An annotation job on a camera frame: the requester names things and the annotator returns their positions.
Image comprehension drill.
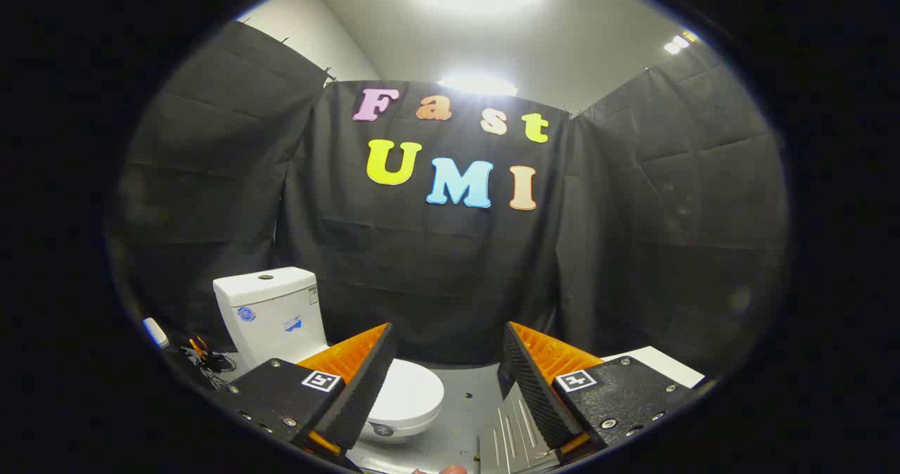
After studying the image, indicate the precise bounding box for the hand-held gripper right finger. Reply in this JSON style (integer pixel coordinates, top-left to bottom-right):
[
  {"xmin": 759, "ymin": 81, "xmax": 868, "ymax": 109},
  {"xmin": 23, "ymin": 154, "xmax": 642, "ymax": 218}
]
[{"xmin": 498, "ymin": 321, "xmax": 697, "ymax": 464}]

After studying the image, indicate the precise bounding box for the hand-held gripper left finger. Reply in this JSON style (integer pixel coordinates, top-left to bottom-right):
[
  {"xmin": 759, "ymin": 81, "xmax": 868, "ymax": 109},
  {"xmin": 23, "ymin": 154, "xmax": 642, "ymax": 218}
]
[{"xmin": 214, "ymin": 323, "xmax": 398, "ymax": 461}]

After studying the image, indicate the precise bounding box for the white toilet lid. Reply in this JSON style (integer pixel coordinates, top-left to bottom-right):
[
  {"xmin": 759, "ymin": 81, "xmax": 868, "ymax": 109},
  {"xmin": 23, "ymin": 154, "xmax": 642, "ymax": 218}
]
[{"xmin": 366, "ymin": 359, "xmax": 446, "ymax": 425}]

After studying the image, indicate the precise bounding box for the white ceramic toilet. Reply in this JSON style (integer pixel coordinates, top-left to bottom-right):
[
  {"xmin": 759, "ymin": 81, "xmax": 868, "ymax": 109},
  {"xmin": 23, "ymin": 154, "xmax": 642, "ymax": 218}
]
[{"xmin": 213, "ymin": 267, "xmax": 445, "ymax": 445}]

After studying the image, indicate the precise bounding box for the grey cabinet with white top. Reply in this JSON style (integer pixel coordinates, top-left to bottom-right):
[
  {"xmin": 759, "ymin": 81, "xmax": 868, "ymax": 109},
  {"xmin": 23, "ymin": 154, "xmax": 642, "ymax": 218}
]
[{"xmin": 478, "ymin": 346, "xmax": 706, "ymax": 473}]

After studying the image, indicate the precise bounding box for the black backdrop cloth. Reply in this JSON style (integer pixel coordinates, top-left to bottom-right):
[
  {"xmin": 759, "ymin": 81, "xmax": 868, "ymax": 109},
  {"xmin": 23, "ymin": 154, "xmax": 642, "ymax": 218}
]
[{"xmin": 105, "ymin": 20, "xmax": 792, "ymax": 380}]

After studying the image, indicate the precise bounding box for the white plastic device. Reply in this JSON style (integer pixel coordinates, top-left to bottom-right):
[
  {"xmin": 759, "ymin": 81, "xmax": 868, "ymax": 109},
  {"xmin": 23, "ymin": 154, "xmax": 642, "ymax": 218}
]
[{"xmin": 143, "ymin": 317, "xmax": 170, "ymax": 350}]

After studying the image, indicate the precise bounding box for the black cable bundle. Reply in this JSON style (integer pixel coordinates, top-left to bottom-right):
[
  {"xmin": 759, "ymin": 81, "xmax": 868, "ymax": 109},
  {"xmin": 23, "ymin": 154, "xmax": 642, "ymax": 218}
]
[{"xmin": 181, "ymin": 344, "xmax": 238, "ymax": 387}]

